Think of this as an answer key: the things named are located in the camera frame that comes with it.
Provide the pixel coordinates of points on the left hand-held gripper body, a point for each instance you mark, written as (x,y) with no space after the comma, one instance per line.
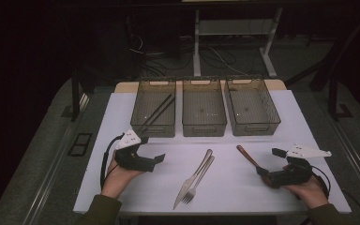
(131,162)

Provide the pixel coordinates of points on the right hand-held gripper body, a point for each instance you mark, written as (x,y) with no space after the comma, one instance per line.
(293,178)

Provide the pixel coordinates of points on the brown wooden spoon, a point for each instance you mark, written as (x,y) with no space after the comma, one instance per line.
(247,156)

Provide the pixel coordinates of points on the transparent brown plastic bin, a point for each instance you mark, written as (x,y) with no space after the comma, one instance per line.
(150,106)
(250,104)
(203,106)

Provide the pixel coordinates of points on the silver table knife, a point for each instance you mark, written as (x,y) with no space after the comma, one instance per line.
(189,182)

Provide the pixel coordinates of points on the person's left hand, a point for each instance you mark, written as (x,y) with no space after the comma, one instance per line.
(118,181)

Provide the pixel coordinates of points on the person's right hand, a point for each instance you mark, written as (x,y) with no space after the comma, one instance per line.
(311,193)

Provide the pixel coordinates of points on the white board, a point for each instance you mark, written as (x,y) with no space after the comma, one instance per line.
(231,190)

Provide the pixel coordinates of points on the silver fork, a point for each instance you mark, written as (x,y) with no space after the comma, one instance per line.
(200,178)

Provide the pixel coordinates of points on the black metal stand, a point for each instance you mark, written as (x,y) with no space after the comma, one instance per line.
(75,100)
(332,93)

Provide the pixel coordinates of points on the black floor socket frame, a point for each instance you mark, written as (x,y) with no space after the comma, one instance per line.
(75,150)

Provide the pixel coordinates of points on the metal floor rail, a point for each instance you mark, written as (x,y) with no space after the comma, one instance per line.
(56,165)
(356,165)

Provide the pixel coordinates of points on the white metal table frame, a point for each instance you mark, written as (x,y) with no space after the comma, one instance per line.
(197,47)

